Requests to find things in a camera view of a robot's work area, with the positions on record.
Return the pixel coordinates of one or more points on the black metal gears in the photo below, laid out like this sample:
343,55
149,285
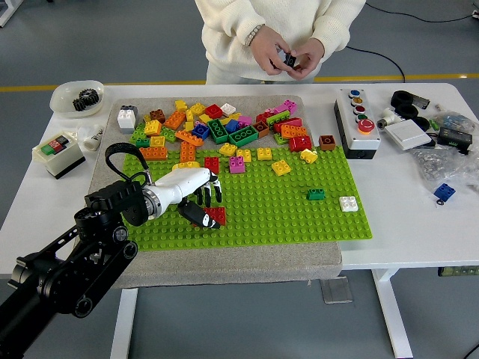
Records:
86,100

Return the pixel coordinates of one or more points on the white cylinder metal tip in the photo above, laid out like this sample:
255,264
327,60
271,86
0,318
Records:
389,119

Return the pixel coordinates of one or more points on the red square brick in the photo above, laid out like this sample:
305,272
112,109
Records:
212,165
265,117
213,111

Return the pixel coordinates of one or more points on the glossy red brick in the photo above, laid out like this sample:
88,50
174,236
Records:
300,144

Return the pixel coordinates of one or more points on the small dark green brick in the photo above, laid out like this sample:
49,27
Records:
142,143
316,194

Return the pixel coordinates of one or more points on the black rubber tire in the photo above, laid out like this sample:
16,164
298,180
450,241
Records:
427,123
398,111
393,99

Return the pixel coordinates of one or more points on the blue square brick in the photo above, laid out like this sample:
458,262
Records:
444,190
232,126
201,131

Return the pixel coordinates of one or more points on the grey metal floor plate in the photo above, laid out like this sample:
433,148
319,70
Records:
337,291

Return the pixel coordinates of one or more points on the green studded baseplate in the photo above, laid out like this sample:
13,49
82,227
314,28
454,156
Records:
262,224

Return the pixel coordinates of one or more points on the white square brick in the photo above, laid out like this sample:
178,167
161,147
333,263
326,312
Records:
228,108
348,204

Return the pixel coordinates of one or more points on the person's left forearm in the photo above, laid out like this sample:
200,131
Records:
337,26

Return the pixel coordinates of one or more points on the white red-green switch box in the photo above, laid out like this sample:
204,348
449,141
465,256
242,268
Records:
60,162

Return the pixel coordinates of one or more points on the yellow arched brick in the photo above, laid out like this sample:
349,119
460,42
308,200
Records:
186,165

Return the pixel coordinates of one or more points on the white and grey brick stack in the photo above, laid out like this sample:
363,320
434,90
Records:
126,119

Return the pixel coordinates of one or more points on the green plastic connector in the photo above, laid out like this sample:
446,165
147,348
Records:
434,124

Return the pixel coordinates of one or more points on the orange two-by-four brick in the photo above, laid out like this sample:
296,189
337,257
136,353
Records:
154,154
175,119
293,131
188,151

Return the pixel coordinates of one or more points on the black power adapter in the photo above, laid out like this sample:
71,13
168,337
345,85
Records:
454,137

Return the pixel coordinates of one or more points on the brown square brick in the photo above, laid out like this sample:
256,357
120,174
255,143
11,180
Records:
157,116
326,143

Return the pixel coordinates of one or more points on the brown hollow brick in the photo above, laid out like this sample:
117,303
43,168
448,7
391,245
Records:
260,129

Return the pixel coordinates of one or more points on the person's left hand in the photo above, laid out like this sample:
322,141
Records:
312,56

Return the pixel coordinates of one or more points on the small yellow brick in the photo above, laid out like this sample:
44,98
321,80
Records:
190,115
204,119
198,109
181,105

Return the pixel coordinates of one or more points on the dark grey brick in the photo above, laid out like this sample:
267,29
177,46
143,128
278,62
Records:
291,61

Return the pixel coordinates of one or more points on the yellow square brick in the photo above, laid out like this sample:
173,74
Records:
281,168
152,128
264,154
244,155
157,141
309,156
228,149

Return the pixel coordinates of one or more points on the pink brick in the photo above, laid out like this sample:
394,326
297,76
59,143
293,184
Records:
245,120
278,110

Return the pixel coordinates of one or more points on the person's right forearm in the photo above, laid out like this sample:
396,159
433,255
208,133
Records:
228,31

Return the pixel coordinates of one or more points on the orange long curved brick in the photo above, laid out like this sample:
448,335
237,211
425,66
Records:
189,137

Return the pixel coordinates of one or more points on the white printed tube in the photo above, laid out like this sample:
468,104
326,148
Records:
93,140

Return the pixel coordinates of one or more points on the small clear-lidded black box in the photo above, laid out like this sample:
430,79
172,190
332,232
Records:
422,101

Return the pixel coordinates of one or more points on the red two-by-four brick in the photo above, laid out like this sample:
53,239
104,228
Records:
219,215

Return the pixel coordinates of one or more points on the white pushbutton control box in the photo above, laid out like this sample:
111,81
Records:
361,141

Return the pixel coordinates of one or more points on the long red sloped brick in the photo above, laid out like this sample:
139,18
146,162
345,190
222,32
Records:
288,125

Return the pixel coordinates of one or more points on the grey-brown fabric mat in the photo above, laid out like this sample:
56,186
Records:
209,267

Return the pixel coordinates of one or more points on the clear bag blue parts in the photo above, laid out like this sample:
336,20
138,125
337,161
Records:
454,120

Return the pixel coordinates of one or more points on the person's right hand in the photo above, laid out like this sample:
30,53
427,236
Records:
267,50

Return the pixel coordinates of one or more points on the lime green long brick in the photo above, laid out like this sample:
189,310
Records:
278,117

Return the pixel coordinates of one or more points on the white plastic bowl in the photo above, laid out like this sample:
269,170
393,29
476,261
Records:
61,99

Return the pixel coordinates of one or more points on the person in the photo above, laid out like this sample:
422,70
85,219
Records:
288,15

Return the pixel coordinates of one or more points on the clear bag of screws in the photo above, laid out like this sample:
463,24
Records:
434,164

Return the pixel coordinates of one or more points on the white furniture frame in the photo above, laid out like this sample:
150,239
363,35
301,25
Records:
7,15

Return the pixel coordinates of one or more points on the white table leg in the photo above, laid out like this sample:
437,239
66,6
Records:
394,321
123,325

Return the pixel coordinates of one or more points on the white flat wall switch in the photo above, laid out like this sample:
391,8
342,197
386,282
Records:
408,135

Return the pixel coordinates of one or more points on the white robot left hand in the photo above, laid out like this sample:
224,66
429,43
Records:
187,181

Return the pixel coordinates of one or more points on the green hollow brick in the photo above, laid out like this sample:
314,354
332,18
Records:
245,142
221,139

